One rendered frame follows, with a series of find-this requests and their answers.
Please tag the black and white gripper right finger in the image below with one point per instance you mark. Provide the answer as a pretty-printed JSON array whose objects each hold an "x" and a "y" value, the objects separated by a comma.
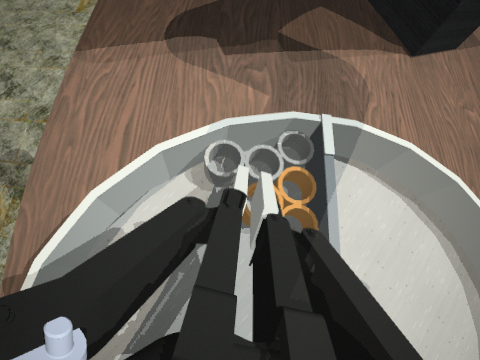
[{"x": 358, "y": 326}]

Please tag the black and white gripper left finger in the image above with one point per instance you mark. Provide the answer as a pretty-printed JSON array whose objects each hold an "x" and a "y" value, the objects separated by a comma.
[{"x": 73, "y": 317}]

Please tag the grey metal ring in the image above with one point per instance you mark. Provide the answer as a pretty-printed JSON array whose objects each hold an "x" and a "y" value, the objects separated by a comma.
[
  {"x": 298, "y": 141},
  {"x": 268, "y": 155},
  {"x": 223, "y": 148}
]

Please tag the bronze bushing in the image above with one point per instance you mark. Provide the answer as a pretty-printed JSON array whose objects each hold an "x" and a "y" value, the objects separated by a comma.
[
  {"x": 303, "y": 179},
  {"x": 305, "y": 216},
  {"x": 250, "y": 192}
]

